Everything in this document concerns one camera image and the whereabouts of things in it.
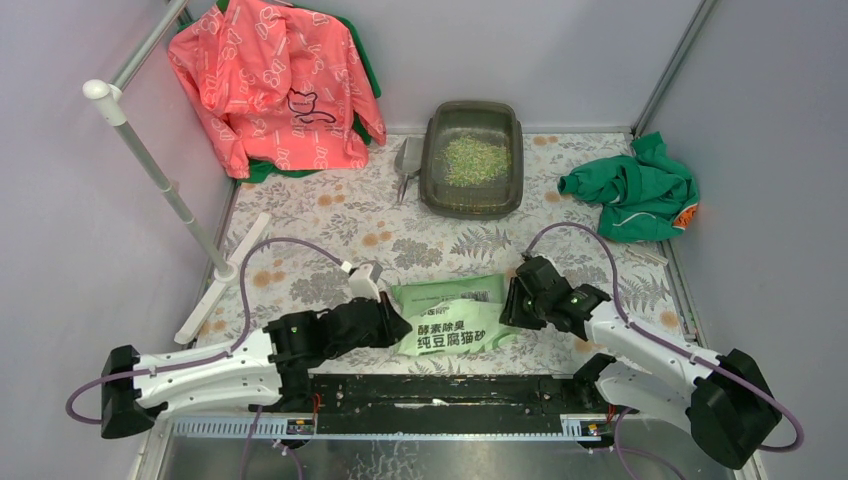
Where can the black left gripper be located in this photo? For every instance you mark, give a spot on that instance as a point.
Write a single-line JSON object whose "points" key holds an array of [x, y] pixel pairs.
{"points": [[385, 316]]}

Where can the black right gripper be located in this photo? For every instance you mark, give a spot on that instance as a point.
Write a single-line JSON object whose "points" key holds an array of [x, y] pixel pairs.
{"points": [[511, 312]]}

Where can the green cat litter bag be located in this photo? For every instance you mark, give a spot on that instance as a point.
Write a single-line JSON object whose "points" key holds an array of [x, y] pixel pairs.
{"points": [[454, 317]]}

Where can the beige bag sealing clip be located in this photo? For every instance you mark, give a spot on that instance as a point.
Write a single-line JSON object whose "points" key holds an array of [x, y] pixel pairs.
{"points": [[647, 253]]}

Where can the metal litter scoop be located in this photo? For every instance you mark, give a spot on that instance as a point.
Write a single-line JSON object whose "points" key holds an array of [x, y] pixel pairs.
{"points": [[408, 163]]}

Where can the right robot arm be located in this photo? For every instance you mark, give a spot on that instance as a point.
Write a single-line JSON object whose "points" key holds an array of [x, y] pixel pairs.
{"points": [[721, 401]]}

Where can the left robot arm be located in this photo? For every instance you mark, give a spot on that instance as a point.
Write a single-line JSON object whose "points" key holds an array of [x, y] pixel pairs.
{"points": [[269, 368]]}

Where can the green cat litter pile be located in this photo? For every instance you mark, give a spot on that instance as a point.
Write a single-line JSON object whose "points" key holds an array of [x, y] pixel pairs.
{"points": [[471, 162]]}

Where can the grey plastic litter box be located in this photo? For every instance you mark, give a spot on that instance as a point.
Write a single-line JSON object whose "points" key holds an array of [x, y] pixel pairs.
{"points": [[492, 122]]}

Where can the floral patterned mat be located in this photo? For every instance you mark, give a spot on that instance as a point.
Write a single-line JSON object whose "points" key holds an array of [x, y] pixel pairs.
{"points": [[353, 215]]}

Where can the crumpled green garment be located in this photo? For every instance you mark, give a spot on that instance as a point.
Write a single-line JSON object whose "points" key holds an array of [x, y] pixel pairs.
{"points": [[645, 197]]}

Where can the green garment behind jacket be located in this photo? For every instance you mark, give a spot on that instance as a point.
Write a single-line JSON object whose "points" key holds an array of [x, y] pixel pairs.
{"points": [[305, 169]]}

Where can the pink hooded jacket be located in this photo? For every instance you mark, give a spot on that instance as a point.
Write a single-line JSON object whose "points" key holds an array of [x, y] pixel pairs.
{"points": [[278, 86]]}

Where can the white clothes rack pole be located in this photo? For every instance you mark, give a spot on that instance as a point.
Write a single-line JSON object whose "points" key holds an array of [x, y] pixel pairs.
{"points": [[105, 98]]}

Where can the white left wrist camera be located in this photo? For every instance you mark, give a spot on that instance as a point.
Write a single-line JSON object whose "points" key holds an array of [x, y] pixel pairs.
{"points": [[363, 280]]}

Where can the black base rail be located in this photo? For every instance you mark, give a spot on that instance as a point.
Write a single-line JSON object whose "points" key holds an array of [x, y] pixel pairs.
{"points": [[446, 405]]}

